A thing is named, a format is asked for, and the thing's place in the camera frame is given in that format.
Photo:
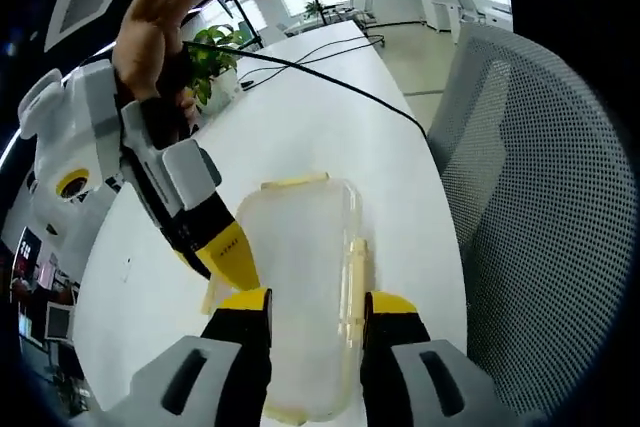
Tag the grey mesh office chair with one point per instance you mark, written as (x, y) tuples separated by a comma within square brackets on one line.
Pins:
[(540, 197)]

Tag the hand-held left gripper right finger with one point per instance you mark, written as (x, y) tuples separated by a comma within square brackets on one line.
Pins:
[(395, 347)]

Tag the clear plastic box yellow buckle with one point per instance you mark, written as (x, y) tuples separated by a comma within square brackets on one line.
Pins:
[(305, 247)]

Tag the black tripod stand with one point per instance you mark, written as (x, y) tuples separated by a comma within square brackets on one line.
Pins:
[(243, 17)]

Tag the computer monitor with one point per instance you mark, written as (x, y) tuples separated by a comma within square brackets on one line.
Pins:
[(57, 322)]

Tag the potted green plant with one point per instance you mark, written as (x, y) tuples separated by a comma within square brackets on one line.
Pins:
[(215, 44)]

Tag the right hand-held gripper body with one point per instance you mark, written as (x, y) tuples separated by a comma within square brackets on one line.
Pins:
[(65, 142)]

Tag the person's right hand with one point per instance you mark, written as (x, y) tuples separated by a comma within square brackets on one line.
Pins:
[(142, 52)]

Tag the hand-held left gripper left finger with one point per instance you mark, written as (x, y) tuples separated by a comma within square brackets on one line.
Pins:
[(235, 347)]

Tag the white office chair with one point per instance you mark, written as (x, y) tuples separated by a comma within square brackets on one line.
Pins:
[(467, 4)]

